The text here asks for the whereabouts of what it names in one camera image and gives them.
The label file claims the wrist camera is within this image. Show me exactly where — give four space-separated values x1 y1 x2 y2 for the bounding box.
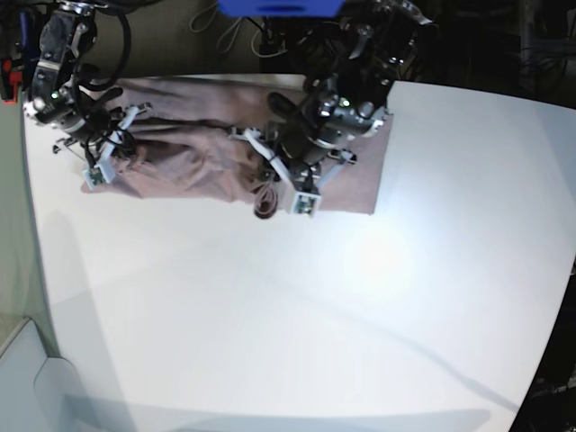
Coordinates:
289 191 322 218
83 163 116 190

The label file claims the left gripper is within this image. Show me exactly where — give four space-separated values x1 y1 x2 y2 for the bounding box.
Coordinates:
227 125 357 192

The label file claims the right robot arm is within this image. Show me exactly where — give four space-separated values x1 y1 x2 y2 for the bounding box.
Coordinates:
23 1 151 188

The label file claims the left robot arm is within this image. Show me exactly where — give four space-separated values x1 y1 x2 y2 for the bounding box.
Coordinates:
220 1 437 193

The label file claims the mauve t-shirt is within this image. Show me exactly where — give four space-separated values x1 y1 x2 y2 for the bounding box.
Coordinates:
80 74 392 221

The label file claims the white cable loop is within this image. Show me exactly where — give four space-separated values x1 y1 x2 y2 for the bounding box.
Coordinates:
216 17 247 54

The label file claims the blue box at top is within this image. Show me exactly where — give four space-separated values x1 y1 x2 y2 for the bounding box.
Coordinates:
218 0 345 17

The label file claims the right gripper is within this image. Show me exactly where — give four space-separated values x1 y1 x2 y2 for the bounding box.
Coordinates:
52 103 151 176

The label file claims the grey side table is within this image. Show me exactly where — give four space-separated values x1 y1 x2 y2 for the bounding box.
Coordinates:
1 319 104 431

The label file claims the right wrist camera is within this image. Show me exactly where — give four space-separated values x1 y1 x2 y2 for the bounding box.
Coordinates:
83 163 116 190

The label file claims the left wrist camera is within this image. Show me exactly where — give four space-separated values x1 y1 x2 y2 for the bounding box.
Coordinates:
289 191 322 218

